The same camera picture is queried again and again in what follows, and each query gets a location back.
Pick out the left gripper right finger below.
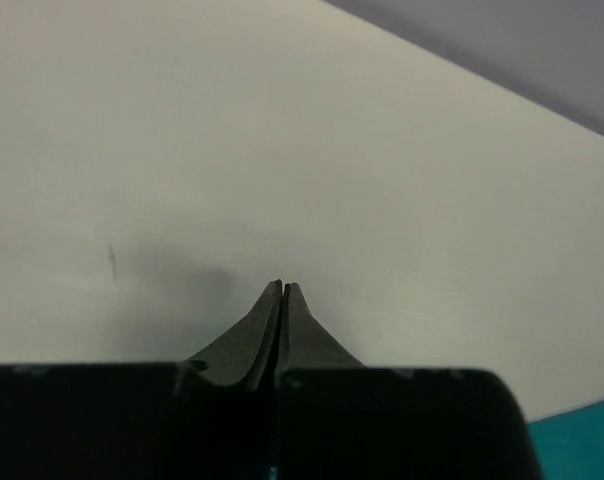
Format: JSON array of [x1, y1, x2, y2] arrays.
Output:
[[276, 283, 364, 373]]

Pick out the teal t-shirt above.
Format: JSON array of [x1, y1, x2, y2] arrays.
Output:
[[529, 403, 604, 480]]

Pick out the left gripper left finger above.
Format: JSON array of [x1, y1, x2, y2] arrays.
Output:
[[186, 280, 282, 391]]

